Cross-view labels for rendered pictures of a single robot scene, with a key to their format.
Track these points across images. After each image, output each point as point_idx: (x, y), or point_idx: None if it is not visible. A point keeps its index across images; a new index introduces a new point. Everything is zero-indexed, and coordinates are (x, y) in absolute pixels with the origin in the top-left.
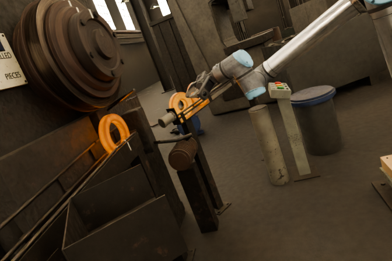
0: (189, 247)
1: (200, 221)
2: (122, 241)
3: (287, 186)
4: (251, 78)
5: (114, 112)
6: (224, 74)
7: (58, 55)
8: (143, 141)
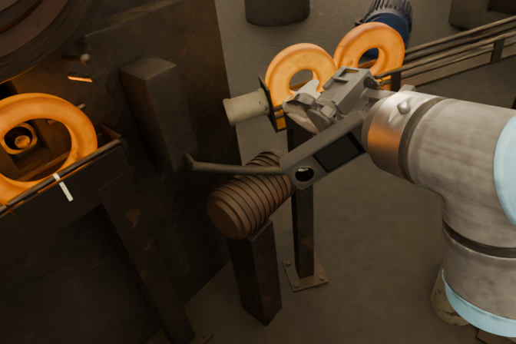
0: (208, 322)
1: (245, 299)
2: None
3: (452, 337)
4: (511, 282)
5: (96, 58)
6: (405, 171)
7: None
8: (157, 147)
